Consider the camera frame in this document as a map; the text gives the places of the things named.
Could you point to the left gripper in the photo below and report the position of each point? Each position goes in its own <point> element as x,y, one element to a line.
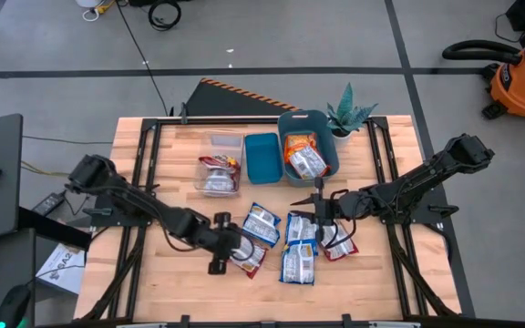
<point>221,243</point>

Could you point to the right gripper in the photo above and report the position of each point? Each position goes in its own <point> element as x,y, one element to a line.
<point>333,207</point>

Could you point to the red Maruchan ramen pack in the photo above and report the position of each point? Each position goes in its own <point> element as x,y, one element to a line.
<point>255,264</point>
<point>219,175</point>
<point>344,248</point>

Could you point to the orange Maruchan ramen pack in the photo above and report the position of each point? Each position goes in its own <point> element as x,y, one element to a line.
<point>296,141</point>
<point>309,163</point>

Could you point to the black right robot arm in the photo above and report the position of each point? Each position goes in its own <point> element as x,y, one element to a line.
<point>404,187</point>

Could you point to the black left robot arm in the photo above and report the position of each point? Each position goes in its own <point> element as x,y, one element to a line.
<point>153,207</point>

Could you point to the small teal bin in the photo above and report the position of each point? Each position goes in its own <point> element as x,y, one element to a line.
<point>262,159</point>

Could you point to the large blue-grey bin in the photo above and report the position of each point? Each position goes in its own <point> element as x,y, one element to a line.
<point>317,123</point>

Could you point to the potted green plant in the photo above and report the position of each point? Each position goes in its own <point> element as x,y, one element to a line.
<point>346,114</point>

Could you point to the clear plastic bin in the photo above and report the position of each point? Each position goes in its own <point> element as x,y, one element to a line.
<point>226,141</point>

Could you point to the black ramp with orange stripes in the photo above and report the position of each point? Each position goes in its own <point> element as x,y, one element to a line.
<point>226,102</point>

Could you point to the white printed carton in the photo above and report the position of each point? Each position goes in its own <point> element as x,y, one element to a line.
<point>62,269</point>

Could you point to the black power adapter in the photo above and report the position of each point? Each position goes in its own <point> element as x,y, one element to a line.
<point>48,204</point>

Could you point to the dark grey desk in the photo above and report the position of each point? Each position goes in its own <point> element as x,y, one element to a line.
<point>12,259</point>

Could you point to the black computer mouse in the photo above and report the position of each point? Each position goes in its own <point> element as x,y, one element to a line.
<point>13,305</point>

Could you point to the orange shop vacuum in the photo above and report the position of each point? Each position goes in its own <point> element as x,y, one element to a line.
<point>522,86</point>

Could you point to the black metal table frame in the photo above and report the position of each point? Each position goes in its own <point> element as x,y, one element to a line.
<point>221,120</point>

